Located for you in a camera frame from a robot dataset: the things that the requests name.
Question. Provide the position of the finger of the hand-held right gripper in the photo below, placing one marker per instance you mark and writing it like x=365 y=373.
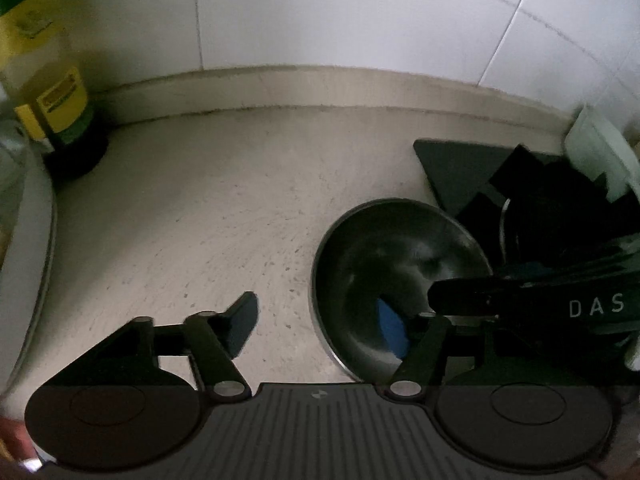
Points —
x=465 y=297
x=575 y=262

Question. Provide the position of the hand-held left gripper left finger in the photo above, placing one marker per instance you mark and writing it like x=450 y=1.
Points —
x=241 y=320

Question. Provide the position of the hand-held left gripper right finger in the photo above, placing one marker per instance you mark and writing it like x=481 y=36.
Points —
x=392 y=327

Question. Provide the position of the stainless steel bowl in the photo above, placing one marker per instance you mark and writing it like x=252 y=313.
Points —
x=370 y=260

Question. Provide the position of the pale green container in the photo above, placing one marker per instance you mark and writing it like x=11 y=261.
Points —
x=595 y=150

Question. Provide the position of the white round condiment tray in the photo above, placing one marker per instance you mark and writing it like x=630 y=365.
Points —
x=25 y=260

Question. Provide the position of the yellow-green label oil bottle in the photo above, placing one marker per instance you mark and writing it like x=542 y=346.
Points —
x=60 y=110

